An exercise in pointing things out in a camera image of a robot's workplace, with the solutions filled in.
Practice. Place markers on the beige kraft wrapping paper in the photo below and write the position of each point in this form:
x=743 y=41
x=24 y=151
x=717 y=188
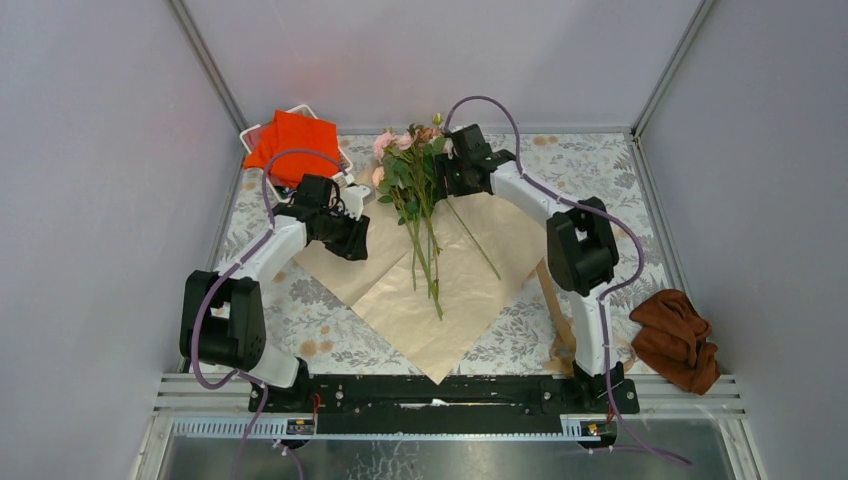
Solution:
x=490 y=247

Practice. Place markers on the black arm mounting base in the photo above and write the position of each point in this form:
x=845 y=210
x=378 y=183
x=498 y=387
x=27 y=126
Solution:
x=459 y=405

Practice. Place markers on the pink fake flower bouquet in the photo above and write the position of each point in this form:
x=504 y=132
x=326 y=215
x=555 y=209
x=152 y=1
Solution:
x=405 y=179

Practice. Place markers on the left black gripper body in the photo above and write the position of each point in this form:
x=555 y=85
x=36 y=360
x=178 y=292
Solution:
x=336 y=232

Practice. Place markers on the orange cloth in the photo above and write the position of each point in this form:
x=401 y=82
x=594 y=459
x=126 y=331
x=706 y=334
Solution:
x=311 y=143

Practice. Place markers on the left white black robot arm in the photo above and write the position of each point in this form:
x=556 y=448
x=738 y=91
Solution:
x=223 y=320

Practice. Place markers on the brown cloth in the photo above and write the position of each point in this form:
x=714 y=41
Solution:
x=674 y=341

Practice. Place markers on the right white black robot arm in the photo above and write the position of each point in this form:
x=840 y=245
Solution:
x=581 y=251

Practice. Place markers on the tan ribbon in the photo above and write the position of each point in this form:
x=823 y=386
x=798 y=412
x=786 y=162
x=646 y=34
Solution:
x=563 y=347

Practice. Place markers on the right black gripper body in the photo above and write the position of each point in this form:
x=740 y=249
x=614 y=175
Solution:
x=455 y=178

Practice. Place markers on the floral patterned table mat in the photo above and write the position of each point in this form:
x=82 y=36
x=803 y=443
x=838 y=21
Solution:
x=304 y=318

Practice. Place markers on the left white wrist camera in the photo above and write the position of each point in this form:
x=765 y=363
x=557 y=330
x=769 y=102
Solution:
x=354 y=196

